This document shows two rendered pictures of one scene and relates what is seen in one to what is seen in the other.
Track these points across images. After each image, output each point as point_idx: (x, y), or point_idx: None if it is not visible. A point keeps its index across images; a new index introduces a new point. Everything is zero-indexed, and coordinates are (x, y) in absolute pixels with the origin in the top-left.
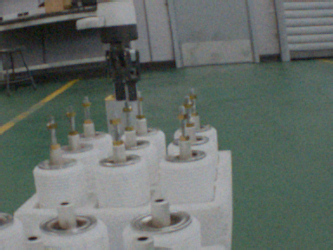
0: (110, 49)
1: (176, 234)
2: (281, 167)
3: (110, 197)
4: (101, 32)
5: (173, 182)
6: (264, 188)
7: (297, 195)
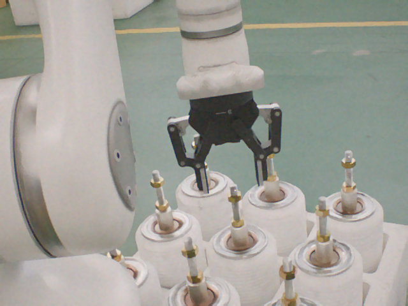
0: (199, 117)
1: None
2: None
3: (356, 302)
4: None
5: (375, 238)
6: (141, 222)
7: None
